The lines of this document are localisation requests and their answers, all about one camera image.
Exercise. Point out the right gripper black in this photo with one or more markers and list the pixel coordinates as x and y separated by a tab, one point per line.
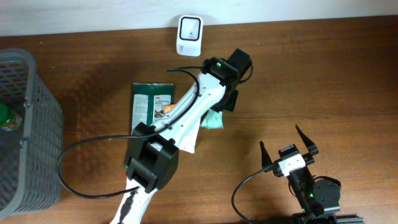
313	149

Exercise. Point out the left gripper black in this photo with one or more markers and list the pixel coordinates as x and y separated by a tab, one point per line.
231	104

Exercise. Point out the mint green tissue pack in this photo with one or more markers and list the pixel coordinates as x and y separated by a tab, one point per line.
212	120

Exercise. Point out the white cream tube gold cap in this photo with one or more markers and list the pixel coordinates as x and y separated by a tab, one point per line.
189	140

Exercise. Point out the small orange box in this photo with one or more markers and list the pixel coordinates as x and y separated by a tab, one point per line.
168	108

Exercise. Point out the green 3M gloves packet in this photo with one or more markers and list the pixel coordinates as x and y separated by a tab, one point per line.
149	101

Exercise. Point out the green capped bottle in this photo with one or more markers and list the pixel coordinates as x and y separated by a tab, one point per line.
10	120

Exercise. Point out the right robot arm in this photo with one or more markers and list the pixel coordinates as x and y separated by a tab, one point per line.
318	196

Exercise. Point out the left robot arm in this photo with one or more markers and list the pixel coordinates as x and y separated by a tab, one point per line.
152	155

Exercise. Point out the grey plastic mesh basket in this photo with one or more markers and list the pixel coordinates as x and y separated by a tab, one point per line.
29	181

